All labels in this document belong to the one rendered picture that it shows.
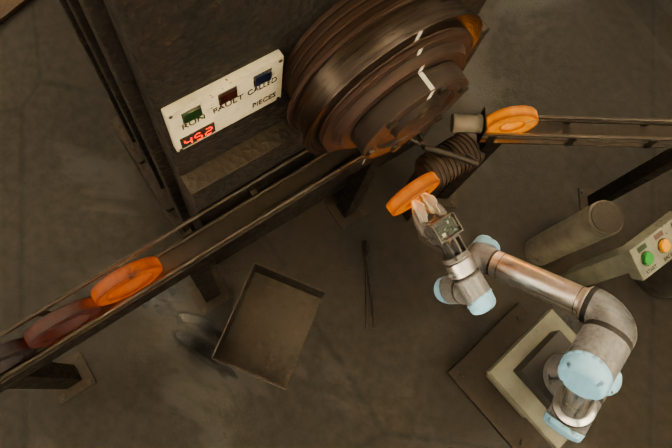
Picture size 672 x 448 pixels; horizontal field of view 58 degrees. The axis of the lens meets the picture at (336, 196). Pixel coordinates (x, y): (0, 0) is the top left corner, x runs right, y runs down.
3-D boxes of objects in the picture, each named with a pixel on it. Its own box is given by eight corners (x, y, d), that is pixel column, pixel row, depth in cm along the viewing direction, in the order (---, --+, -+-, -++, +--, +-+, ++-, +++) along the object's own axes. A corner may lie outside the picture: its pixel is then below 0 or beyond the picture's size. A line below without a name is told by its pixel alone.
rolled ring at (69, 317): (84, 306, 144) (78, 294, 145) (14, 349, 142) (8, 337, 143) (111, 309, 162) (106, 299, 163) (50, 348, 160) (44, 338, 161)
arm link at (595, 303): (655, 297, 140) (474, 224, 170) (633, 334, 136) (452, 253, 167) (653, 322, 148) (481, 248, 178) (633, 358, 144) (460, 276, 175)
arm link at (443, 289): (466, 280, 174) (489, 279, 164) (444, 309, 170) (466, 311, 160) (448, 261, 173) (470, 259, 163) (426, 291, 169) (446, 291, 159)
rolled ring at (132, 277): (81, 311, 148) (74, 299, 149) (126, 301, 166) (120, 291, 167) (135, 269, 145) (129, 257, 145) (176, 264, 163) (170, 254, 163)
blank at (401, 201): (387, 197, 150) (395, 207, 149) (437, 163, 152) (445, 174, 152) (383, 212, 165) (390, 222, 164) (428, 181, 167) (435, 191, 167)
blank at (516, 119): (491, 131, 192) (492, 141, 191) (478, 114, 179) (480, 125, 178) (540, 118, 186) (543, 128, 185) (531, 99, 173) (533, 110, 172)
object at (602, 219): (517, 246, 245) (582, 211, 196) (539, 231, 249) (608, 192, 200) (536, 271, 243) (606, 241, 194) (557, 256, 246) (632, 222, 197)
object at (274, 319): (226, 368, 218) (211, 358, 150) (255, 300, 226) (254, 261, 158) (278, 389, 218) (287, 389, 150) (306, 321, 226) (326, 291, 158)
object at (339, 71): (284, 156, 151) (295, 59, 107) (431, 73, 164) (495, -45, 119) (298, 177, 150) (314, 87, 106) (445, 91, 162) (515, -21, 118)
